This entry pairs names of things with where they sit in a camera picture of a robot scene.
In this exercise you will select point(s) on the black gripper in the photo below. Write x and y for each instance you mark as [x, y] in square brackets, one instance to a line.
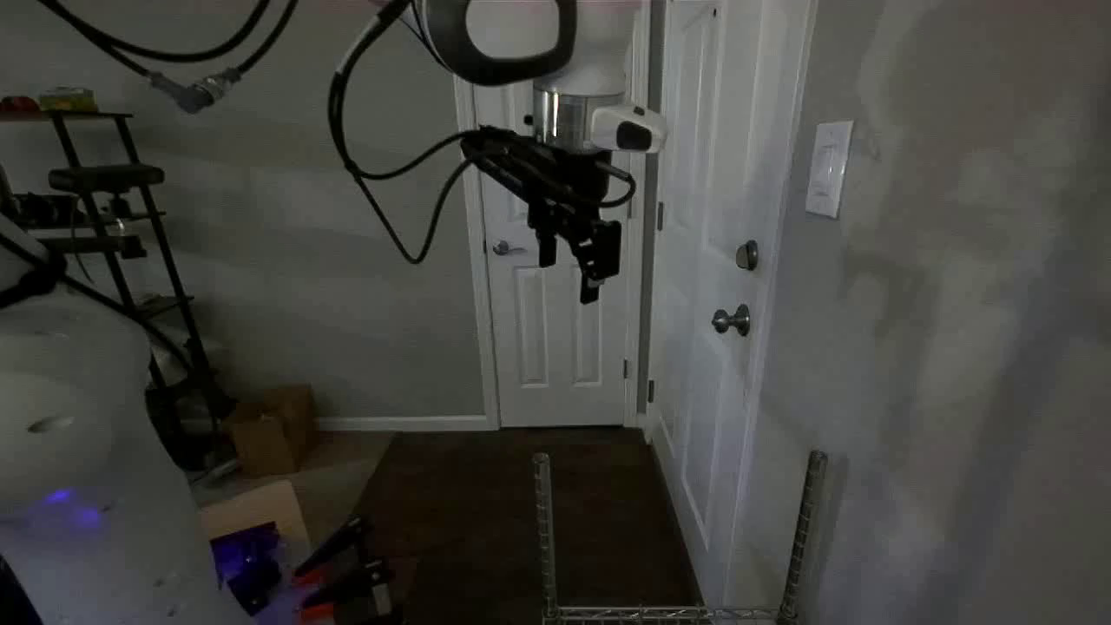
[556, 180]

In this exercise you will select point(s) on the white light switch plate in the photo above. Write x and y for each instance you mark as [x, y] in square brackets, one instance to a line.
[828, 167]

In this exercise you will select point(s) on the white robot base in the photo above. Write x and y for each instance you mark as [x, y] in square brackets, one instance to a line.
[82, 463]

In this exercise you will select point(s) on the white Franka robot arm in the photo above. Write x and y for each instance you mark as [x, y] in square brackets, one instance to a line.
[603, 48]

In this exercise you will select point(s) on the white panelled door with hinges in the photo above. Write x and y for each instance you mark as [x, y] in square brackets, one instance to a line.
[556, 359]

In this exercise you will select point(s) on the round metal door knob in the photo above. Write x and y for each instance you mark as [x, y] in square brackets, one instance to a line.
[730, 321]

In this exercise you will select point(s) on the round metal deadbolt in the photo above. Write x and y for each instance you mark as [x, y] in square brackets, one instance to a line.
[749, 256]

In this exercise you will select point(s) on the white door with two locks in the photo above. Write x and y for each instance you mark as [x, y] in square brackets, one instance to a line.
[696, 403]

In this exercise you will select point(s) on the brown cardboard box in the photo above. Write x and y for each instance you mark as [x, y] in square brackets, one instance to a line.
[273, 434]

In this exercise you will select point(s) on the red and black tools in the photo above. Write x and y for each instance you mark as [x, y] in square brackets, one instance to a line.
[348, 576]

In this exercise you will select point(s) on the black shelf unit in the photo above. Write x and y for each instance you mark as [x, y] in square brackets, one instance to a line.
[175, 265]

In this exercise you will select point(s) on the flat tan cardboard box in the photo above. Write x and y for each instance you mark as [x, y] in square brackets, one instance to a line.
[255, 507]

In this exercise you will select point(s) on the black box on shelf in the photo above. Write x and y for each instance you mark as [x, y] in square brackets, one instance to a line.
[107, 180]

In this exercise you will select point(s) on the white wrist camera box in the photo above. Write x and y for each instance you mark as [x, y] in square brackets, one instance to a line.
[631, 126]

